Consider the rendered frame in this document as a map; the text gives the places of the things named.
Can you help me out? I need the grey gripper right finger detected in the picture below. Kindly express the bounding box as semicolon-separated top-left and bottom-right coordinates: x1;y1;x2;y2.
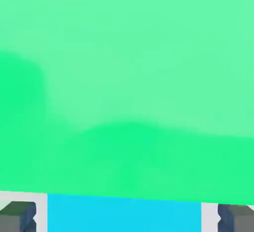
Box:
217;203;254;232

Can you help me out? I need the small cyan cube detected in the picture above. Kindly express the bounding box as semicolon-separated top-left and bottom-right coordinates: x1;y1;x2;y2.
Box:
47;193;202;232

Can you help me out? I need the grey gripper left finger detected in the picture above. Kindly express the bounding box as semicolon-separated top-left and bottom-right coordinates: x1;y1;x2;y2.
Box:
0;200;37;232

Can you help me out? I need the large green box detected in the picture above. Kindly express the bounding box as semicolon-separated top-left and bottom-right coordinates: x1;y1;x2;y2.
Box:
0;0;254;206

